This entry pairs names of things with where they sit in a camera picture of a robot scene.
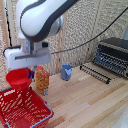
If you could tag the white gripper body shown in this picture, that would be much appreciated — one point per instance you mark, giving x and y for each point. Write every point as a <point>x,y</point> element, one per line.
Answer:
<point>26,60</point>

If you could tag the blue cup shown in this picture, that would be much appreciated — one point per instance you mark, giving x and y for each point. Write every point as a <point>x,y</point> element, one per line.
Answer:
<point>66,73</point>

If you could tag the red plastic shopping basket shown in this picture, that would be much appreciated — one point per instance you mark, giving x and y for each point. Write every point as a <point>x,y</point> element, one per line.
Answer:
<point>20,110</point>

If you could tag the orange yellow carton box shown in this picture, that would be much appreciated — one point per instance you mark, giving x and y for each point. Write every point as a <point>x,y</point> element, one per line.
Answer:
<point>42,80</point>

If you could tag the black toaster oven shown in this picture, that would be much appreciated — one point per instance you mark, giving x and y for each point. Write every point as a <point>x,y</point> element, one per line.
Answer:
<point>113,55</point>

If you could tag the beige woven folding screen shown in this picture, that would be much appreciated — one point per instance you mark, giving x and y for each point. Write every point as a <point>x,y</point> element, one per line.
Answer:
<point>86,23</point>

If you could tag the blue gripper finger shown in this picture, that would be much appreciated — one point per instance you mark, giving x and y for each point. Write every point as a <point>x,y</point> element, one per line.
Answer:
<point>32,74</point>

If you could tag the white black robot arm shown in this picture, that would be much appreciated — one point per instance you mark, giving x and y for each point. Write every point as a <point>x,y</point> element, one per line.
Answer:
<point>41,18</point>

